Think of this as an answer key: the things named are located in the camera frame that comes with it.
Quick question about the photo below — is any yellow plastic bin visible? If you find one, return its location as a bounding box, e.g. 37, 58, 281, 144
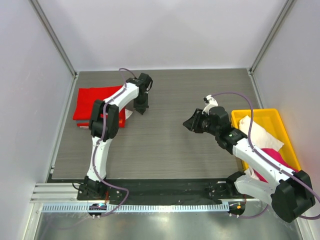
231, 108, 301, 171

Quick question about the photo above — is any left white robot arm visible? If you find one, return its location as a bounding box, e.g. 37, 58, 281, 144
78, 73, 153, 200

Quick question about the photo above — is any white t shirt in bin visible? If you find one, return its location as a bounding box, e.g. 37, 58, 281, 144
239, 115, 284, 180

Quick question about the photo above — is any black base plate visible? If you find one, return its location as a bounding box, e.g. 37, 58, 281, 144
76, 177, 256, 217

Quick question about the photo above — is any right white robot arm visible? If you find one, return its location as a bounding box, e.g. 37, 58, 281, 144
183, 106, 320, 223

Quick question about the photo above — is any folded orange t shirt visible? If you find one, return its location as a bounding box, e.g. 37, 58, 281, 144
74, 108, 132, 129

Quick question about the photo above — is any right aluminium frame post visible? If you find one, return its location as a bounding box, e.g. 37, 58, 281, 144
247, 0, 296, 76

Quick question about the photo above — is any magenta t shirt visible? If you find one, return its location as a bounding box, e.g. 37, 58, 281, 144
253, 148, 298, 183

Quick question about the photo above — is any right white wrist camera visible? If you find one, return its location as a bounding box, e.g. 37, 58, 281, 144
202, 95, 219, 114

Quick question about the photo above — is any left aluminium frame post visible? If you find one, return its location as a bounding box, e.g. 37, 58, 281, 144
28, 0, 77, 78

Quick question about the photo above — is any folded grey t shirt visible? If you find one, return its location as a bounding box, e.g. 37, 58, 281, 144
75, 119, 90, 126

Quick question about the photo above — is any red t shirt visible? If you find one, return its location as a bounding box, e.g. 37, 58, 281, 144
72, 85, 122, 121

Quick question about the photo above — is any aluminium frame post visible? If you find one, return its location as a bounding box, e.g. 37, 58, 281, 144
28, 0, 77, 78
247, 0, 296, 76

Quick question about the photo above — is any slotted cable duct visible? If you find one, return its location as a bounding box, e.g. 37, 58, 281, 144
41, 202, 229, 213

